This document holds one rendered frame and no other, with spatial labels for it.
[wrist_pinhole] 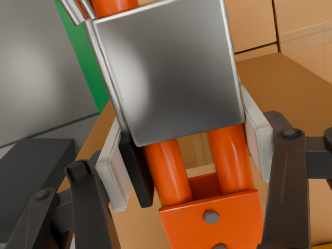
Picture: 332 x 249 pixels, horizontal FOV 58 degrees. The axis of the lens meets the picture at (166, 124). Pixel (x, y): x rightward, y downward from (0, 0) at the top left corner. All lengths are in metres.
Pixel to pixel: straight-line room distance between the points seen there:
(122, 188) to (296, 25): 0.64
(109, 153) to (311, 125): 0.29
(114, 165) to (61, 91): 1.24
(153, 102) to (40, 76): 1.26
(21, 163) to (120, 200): 1.19
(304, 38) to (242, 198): 0.60
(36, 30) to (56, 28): 0.08
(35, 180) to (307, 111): 0.99
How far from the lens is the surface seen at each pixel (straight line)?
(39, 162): 1.32
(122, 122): 0.17
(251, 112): 0.16
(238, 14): 0.71
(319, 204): 0.42
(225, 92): 0.15
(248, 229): 0.21
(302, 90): 0.50
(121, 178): 0.16
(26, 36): 1.38
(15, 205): 1.12
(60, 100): 1.41
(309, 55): 0.77
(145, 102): 0.15
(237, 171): 0.18
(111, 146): 0.16
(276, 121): 0.16
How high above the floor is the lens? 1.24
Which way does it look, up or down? 65 degrees down
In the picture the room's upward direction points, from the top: 177 degrees counter-clockwise
